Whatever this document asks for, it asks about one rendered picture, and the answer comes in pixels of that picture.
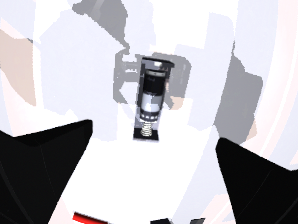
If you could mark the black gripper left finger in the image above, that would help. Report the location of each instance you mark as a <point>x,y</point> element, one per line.
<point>37,167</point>

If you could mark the black rectangular bar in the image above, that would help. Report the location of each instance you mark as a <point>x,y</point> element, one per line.
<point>161,221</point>

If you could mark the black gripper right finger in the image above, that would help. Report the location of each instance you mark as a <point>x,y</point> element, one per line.
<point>260,191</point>

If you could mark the black and silver battery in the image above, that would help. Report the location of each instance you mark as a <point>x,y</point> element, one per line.
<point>151,95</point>

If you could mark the red cylinder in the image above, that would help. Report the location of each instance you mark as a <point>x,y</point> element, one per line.
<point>86,219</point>

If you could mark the small grey square plate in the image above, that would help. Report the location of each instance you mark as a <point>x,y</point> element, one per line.
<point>198,221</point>

